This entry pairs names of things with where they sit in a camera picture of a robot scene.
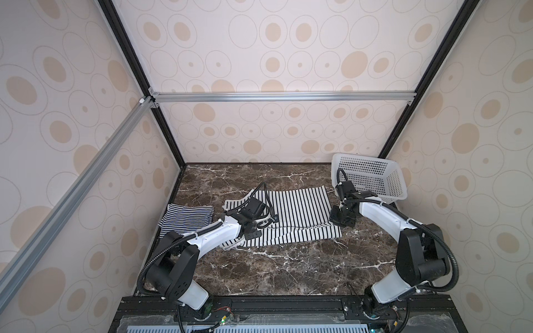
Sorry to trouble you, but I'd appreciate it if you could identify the white plastic laundry basket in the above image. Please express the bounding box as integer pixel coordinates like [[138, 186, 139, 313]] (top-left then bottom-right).
[[331, 153, 408, 203]]

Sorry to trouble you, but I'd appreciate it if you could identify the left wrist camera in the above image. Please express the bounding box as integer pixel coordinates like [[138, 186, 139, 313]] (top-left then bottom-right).
[[257, 215, 279, 230]]

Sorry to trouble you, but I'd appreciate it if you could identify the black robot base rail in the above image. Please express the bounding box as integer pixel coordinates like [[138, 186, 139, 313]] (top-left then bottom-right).
[[109, 294, 467, 332]]

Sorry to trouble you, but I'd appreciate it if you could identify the blue white striped tank top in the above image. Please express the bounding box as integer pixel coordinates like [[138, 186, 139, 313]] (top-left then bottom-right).
[[158, 203, 215, 238]]

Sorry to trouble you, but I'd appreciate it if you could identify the aluminium frame rail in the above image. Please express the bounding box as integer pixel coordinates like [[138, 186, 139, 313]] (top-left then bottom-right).
[[1, 96, 154, 311], [141, 90, 416, 105]]

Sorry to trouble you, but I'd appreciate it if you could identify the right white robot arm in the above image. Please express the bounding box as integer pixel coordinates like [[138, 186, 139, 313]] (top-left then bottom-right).
[[330, 180, 459, 311]]

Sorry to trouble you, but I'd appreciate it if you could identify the back aluminium frame rail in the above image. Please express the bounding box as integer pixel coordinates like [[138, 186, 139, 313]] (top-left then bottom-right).
[[141, 90, 416, 105]]

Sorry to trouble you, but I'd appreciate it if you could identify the left aluminium frame rail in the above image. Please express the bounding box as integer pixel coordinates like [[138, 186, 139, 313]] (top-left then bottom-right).
[[1, 96, 154, 311]]

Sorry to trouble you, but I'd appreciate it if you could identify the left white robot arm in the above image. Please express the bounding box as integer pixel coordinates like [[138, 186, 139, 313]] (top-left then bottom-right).
[[137, 196, 279, 312]]

